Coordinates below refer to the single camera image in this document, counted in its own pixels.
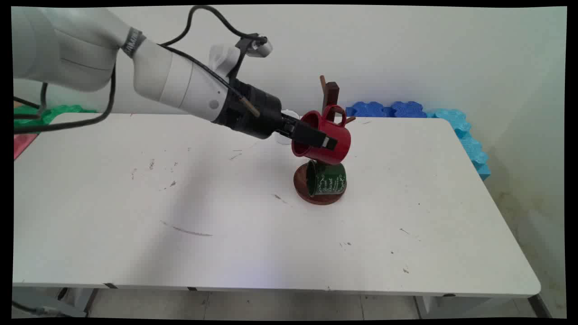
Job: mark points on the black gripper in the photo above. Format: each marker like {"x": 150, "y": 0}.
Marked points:
{"x": 253, "y": 113}

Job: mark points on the red ceramic mug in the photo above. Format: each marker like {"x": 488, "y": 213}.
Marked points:
{"x": 336, "y": 146}

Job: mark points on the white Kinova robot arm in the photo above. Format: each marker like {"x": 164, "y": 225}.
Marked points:
{"x": 81, "y": 49}

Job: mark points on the green printed mug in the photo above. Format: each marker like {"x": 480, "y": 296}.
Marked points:
{"x": 332, "y": 180}

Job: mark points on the dark blue foam tile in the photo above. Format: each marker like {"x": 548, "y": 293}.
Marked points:
{"x": 369, "y": 109}
{"x": 408, "y": 109}

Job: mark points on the brown wooden mug tree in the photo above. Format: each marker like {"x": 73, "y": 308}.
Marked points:
{"x": 316, "y": 198}

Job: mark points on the light blue foam mat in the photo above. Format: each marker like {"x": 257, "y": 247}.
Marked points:
{"x": 469, "y": 140}

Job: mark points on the green foam mat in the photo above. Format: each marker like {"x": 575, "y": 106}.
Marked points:
{"x": 54, "y": 112}

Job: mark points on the red foam mat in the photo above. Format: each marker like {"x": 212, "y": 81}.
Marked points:
{"x": 22, "y": 143}

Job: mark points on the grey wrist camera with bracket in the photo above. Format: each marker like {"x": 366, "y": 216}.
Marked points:
{"x": 259, "y": 46}

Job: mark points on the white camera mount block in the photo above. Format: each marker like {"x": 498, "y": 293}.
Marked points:
{"x": 222, "y": 56}

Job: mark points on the grey table leg frame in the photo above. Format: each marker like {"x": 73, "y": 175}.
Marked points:
{"x": 76, "y": 300}
{"x": 474, "y": 307}

